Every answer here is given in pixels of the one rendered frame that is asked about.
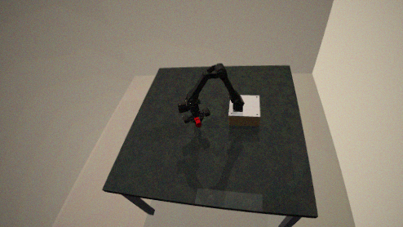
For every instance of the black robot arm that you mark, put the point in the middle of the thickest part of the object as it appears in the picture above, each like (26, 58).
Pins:
(192, 101)

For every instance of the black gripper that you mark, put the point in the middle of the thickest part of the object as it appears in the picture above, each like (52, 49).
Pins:
(196, 114)

